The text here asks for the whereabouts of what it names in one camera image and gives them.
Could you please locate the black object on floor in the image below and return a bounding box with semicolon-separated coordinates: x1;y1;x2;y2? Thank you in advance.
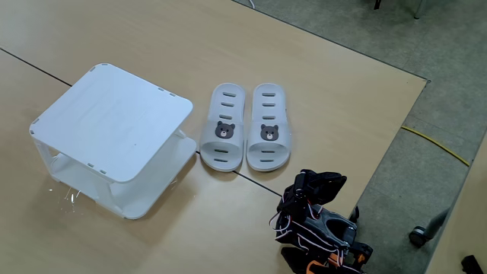
460;254;485;274

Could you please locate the white bear slipper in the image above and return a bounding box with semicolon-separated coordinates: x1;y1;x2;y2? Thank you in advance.
199;82;247;173
246;82;293;173

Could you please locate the yellow floor cable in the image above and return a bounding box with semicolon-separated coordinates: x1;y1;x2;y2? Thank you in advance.
401;126;471;167

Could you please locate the white two-tier plastic box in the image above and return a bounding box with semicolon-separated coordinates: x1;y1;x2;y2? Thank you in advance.
29;62;198;221

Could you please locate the grey chair leg with caster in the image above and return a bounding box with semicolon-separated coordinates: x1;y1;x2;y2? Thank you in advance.
409;207;452;248

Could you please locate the black table caster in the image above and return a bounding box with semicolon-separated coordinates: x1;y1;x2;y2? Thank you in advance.
347;205;361;226

